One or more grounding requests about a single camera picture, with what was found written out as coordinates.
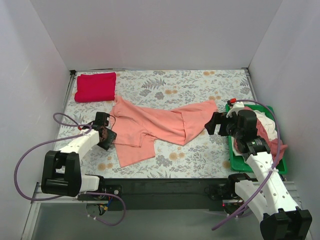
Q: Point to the white t shirt in tray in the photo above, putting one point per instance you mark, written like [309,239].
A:
[266,126]

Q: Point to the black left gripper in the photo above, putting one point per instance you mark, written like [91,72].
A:
[108,138]

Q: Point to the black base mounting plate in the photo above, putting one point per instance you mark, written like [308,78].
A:
[211,194]

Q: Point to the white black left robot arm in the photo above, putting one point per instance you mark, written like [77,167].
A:
[62,173]

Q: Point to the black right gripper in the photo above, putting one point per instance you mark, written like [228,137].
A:
[221,125]

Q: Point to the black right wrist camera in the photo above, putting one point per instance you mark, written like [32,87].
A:
[246,125]

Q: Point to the floral patterned table mat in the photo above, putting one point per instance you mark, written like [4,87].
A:
[206,156]

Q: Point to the folded red t shirt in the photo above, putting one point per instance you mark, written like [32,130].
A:
[98,87]

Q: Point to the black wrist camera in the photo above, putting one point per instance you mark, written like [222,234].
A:
[101,119]
[246,125]

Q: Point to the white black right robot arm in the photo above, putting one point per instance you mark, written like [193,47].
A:
[279,215]

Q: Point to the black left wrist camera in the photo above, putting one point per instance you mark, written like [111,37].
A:
[101,119]

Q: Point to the salmon pink t shirt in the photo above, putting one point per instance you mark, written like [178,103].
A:
[137,127]

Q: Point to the dusty rose t shirt in tray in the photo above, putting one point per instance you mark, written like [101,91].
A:
[273,145]

